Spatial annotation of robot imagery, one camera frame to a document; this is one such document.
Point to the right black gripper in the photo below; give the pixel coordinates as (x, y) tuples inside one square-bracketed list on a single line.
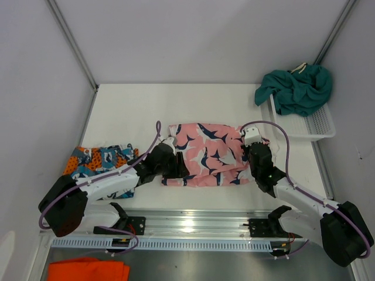
[(245, 150)]

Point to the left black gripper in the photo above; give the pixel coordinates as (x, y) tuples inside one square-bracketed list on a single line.
[(180, 170)]

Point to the pink patterned shorts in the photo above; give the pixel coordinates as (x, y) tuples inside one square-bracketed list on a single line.
[(212, 154)]

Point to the patterned orange blue shorts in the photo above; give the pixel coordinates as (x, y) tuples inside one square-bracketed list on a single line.
[(87, 162)]

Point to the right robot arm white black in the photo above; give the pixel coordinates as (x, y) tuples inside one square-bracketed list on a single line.
[(338, 228)]

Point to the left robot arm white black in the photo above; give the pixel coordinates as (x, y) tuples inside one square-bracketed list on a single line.
[(63, 207)]

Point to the teal green shorts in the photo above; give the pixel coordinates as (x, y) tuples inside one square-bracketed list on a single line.
[(302, 91)]

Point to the folded orange shorts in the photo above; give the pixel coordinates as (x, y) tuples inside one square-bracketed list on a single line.
[(87, 269)]

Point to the white plastic basket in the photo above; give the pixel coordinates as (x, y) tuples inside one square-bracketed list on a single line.
[(312, 128)]

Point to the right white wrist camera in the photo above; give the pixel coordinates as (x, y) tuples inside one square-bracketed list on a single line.
[(251, 134)]

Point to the aluminium mounting rail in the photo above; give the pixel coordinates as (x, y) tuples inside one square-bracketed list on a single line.
[(167, 224)]

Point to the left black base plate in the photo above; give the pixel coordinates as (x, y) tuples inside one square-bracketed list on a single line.
[(134, 225)]

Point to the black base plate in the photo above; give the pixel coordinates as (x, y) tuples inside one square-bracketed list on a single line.
[(265, 228), (134, 225)]

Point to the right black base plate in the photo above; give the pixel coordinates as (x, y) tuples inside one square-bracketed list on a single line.
[(265, 228)]

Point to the white slotted cable duct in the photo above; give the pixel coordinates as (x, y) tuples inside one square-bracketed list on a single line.
[(163, 244)]

